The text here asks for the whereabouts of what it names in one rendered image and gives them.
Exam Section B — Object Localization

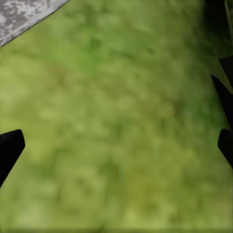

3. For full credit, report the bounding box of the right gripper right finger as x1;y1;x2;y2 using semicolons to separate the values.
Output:
217;129;233;168

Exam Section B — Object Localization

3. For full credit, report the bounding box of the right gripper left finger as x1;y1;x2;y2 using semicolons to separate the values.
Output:
0;129;25;187

